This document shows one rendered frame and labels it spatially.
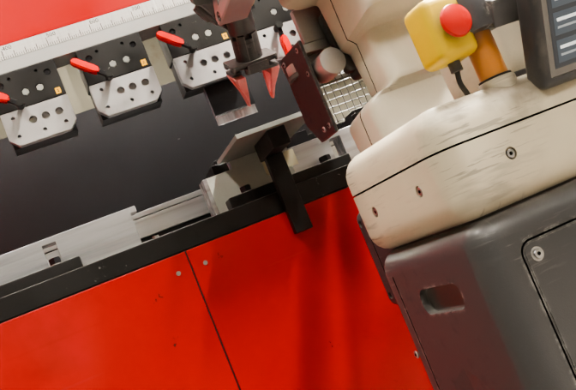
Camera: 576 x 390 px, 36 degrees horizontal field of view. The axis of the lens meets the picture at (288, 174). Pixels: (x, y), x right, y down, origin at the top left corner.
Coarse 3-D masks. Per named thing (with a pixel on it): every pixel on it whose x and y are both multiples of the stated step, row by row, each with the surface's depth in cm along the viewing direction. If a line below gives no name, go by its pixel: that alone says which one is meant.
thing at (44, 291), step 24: (312, 192) 192; (216, 216) 186; (240, 216) 188; (264, 216) 189; (168, 240) 183; (192, 240) 184; (96, 264) 179; (120, 264) 180; (144, 264) 181; (48, 288) 176; (72, 288) 177; (0, 312) 173; (24, 312) 174
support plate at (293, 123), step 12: (276, 120) 180; (288, 120) 180; (300, 120) 186; (252, 132) 178; (264, 132) 182; (288, 132) 196; (240, 144) 185; (252, 144) 192; (228, 156) 195; (240, 156) 202
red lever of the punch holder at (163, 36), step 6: (156, 36) 200; (162, 36) 199; (168, 36) 199; (174, 36) 199; (168, 42) 200; (174, 42) 199; (180, 42) 199; (186, 42) 200; (192, 42) 200; (192, 48) 199
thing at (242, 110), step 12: (216, 84) 207; (228, 84) 207; (216, 96) 206; (228, 96) 207; (240, 96) 207; (252, 96) 208; (216, 108) 205; (228, 108) 206; (240, 108) 207; (252, 108) 208; (216, 120) 206; (228, 120) 206
